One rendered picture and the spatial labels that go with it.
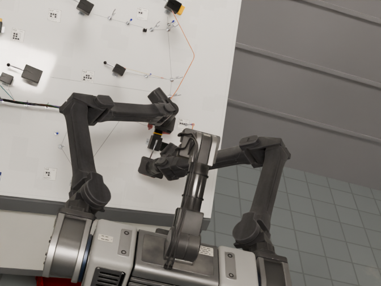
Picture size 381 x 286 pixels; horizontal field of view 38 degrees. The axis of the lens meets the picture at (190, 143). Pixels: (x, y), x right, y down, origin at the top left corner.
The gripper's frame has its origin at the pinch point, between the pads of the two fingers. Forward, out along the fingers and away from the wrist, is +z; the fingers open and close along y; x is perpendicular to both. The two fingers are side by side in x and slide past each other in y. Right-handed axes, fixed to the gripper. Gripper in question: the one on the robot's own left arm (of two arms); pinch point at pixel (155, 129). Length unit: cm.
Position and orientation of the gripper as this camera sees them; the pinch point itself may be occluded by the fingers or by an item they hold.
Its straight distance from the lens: 227.1
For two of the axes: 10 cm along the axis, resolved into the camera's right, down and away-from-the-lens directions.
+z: -3.7, 4.0, 8.4
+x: -1.6, 8.6, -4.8
